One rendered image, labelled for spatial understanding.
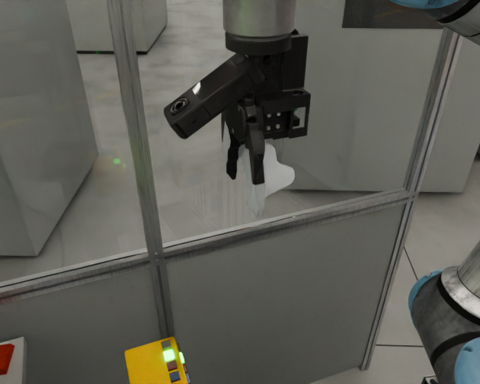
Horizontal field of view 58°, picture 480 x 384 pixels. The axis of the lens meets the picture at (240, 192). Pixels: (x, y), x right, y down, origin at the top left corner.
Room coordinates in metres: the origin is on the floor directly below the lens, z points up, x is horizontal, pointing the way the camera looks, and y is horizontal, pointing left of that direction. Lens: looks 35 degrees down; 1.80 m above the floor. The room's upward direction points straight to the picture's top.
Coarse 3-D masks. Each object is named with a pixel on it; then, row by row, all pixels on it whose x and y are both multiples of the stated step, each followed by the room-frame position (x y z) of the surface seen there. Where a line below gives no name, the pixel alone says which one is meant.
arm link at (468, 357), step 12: (456, 336) 0.41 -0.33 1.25; (468, 336) 0.41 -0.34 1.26; (444, 348) 0.40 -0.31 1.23; (456, 348) 0.40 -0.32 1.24; (468, 348) 0.38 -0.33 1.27; (432, 360) 0.41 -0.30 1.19; (444, 360) 0.39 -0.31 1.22; (456, 360) 0.37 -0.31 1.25; (468, 360) 0.36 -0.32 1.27; (444, 372) 0.38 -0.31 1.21; (456, 372) 0.35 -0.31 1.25; (468, 372) 0.34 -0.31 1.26
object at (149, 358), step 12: (144, 348) 0.52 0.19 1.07; (156, 348) 0.52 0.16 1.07; (132, 360) 0.49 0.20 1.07; (144, 360) 0.49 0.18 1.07; (156, 360) 0.49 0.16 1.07; (168, 360) 0.49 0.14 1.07; (180, 360) 0.49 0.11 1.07; (132, 372) 0.47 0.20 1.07; (144, 372) 0.47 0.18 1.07; (156, 372) 0.47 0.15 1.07; (168, 372) 0.47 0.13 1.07; (180, 372) 0.47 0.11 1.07
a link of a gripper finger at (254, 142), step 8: (248, 120) 0.44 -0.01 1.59; (248, 128) 0.42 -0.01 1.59; (256, 128) 0.42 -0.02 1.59; (248, 136) 0.42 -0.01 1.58; (256, 136) 0.42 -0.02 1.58; (248, 144) 0.42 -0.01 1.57; (256, 144) 0.42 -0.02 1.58; (264, 144) 0.42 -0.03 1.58; (256, 152) 0.41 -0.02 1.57; (256, 160) 0.41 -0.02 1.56; (256, 168) 0.41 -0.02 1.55; (256, 176) 0.41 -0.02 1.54; (256, 184) 0.41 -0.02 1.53
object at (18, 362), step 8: (0, 344) 0.68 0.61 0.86; (16, 344) 0.68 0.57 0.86; (24, 344) 0.68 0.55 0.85; (16, 352) 0.66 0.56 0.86; (24, 352) 0.66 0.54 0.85; (16, 360) 0.63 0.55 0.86; (24, 360) 0.64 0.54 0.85; (8, 368) 0.61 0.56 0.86; (16, 368) 0.61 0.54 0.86; (24, 368) 0.62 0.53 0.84; (0, 376) 0.59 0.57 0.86; (8, 376) 0.59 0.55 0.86; (16, 376) 0.59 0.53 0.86; (24, 376) 0.60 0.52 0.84
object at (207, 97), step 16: (224, 64) 0.47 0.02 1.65; (240, 64) 0.45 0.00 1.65; (256, 64) 0.45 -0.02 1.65; (208, 80) 0.46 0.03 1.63; (224, 80) 0.44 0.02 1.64; (240, 80) 0.44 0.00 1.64; (256, 80) 0.44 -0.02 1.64; (192, 96) 0.44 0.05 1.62; (208, 96) 0.43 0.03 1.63; (224, 96) 0.43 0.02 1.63; (240, 96) 0.44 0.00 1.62; (176, 112) 0.42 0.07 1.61; (192, 112) 0.42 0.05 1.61; (208, 112) 0.43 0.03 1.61; (176, 128) 0.42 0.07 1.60; (192, 128) 0.42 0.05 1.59
